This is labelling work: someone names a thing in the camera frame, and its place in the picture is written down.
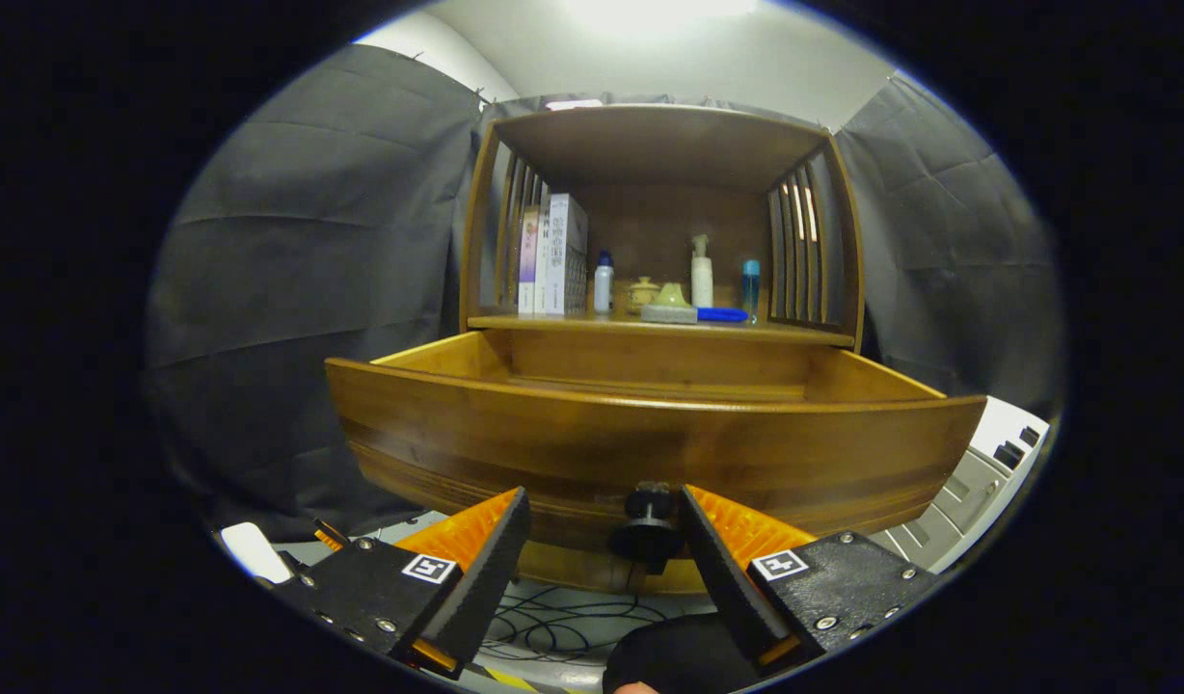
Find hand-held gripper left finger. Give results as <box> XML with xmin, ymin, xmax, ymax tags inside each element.
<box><xmin>264</xmin><ymin>487</ymin><xmax>533</xmax><ymax>681</ymax></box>

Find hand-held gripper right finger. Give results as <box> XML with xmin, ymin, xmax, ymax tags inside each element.
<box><xmin>679</xmin><ymin>485</ymin><xmax>945</xmax><ymax>676</ymax></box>

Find black round drawer knob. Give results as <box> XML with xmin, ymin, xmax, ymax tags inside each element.
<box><xmin>608</xmin><ymin>482</ymin><xmax>689</xmax><ymax>576</ymax></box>

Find wooden drawer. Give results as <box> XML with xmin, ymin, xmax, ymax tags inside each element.
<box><xmin>324</xmin><ymin>328</ymin><xmax>988</xmax><ymax>555</ymax></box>

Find pale green scrub brush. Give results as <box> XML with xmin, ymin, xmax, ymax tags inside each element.
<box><xmin>640</xmin><ymin>281</ymin><xmax>699</xmax><ymax>326</ymax></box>

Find white drawer cabinet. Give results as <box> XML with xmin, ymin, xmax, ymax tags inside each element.
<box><xmin>867</xmin><ymin>395</ymin><xmax>1051</xmax><ymax>574</ymax></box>

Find wooden countertop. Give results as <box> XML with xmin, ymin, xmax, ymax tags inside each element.
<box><xmin>467</xmin><ymin>307</ymin><xmax>855</xmax><ymax>350</ymax></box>

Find wooden cabinet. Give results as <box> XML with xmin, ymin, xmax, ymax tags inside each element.
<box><xmin>457</xmin><ymin>104</ymin><xmax>865</xmax><ymax>594</ymax></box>

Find person's dark clothing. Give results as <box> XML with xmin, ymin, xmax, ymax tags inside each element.
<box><xmin>602</xmin><ymin>612</ymin><xmax>762</xmax><ymax>694</ymax></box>

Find white plastic object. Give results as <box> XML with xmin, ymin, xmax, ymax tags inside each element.
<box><xmin>219</xmin><ymin>521</ymin><xmax>294</xmax><ymax>586</ymax></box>

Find white pump bottle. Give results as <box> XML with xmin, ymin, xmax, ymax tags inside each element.
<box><xmin>690</xmin><ymin>234</ymin><xmax>714</xmax><ymax>309</ymax></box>

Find purple and white book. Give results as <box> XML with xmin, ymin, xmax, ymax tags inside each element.
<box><xmin>518</xmin><ymin>207</ymin><xmax>542</xmax><ymax>315</ymax></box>

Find white patterned book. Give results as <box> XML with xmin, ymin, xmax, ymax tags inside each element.
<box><xmin>537</xmin><ymin>193</ymin><xmax>590</xmax><ymax>317</ymax></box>

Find black backdrop cloth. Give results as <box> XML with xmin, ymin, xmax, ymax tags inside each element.
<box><xmin>144</xmin><ymin>43</ymin><xmax>1065</xmax><ymax>546</ymax></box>

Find black floor cables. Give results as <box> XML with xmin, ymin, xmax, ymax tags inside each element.
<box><xmin>476</xmin><ymin>578</ymin><xmax>728</xmax><ymax>671</ymax></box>

